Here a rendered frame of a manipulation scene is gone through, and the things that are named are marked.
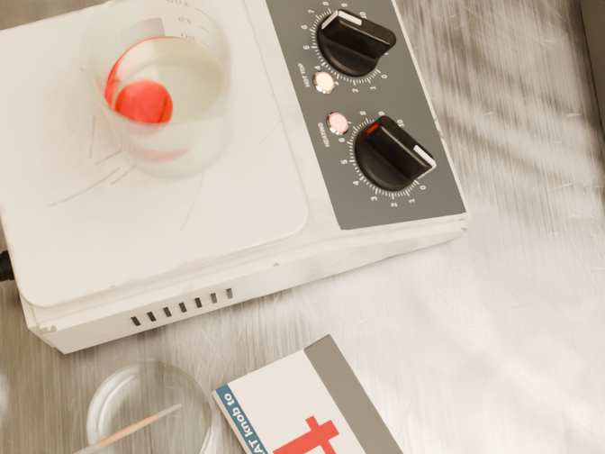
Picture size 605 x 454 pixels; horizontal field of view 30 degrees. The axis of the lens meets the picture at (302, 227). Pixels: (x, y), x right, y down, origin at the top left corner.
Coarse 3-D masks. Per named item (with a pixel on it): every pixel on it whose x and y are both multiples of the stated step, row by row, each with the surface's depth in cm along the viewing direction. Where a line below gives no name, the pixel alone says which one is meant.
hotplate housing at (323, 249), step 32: (256, 0) 50; (256, 32) 49; (416, 64) 54; (288, 96) 49; (288, 128) 48; (448, 160) 53; (320, 192) 48; (320, 224) 47; (416, 224) 50; (448, 224) 51; (0, 256) 50; (256, 256) 46; (288, 256) 47; (320, 256) 48; (352, 256) 50; (384, 256) 52; (128, 288) 46; (160, 288) 46; (192, 288) 47; (224, 288) 48; (256, 288) 50; (32, 320) 46; (64, 320) 46; (96, 320) 46; (128, 320) 48; (160, 320) 50; (64, 352) 51
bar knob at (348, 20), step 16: (336, 16) 49; (352, 16) 50; (320, 32) 50; (336, 32) 50; (352, 32) 50; (368, 32) 50; (384, 32) 50; (320, 48) 50; (336, 48) 50; (352, 48) 51; (368, 48) 51; (384, 48) 50; (336, 64) 50; (352, 64) 51; (368, 64) 51
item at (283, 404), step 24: (264, 384) 50; (288, 384) 50; (312, 384) 51; (264, 408) 49; (288, 408) 50; (312, 408) 51; (264, 432) 48; (288, 432) 49; (312, 432) 50; (336, 432) 51
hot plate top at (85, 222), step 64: (0, 64) 46; (64, 64) 47; (256, 64) 47; (0, 128) 46; (64, 128) 46; (256, 128) 46; (0, 192) 45; (64, 192) 45; (128, 192) 45; (192, 192) 45; (256, 192) 45; (64, 256) 44; (128, 256) 45; (192, 256) 45
